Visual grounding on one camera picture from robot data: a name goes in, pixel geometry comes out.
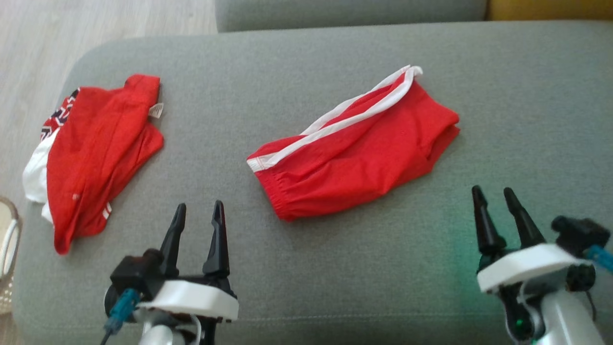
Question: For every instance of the grey sofa seat cushion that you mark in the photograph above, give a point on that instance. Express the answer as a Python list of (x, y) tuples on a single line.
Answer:
[(345, 14)]

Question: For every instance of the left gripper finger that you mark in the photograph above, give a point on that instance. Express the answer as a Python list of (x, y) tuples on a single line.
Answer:
[(218, 249), (173, 244)]

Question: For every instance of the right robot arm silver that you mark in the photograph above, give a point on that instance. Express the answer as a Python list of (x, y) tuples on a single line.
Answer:
[(565, 321)]

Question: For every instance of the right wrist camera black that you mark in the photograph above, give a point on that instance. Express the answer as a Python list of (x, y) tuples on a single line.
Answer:
[(582, 235)]

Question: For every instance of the red jersey white sleeves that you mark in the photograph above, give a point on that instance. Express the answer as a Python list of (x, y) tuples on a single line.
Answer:
[(96, 153)]

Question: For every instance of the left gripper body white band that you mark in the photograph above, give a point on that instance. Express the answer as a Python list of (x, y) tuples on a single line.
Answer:
[(191, 297)]

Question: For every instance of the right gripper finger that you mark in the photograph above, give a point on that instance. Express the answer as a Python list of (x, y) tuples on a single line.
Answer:
[(486, 225), (524, 223)]

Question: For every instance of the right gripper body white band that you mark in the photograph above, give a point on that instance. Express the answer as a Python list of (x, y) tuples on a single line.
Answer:
[(522, 266)]

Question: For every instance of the wide grey sofa chaise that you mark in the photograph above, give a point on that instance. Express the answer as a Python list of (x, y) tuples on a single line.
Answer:
[(306, 258)]

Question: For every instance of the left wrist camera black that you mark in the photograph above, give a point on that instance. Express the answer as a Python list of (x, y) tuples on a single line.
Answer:
[(136, 273)]

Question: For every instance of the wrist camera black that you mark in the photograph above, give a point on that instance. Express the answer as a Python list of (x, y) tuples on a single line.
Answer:
[(582, 235), (136, 273)]

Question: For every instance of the yellow sofa backrest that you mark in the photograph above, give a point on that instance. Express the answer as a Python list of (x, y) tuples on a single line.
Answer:
[(550, 8)]

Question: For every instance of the cream laundry basket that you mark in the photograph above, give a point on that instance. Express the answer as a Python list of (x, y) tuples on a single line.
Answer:
[(8, 258)]

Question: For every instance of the red shorts white stripe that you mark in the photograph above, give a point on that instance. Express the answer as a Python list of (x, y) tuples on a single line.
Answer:
[(354, 158)]

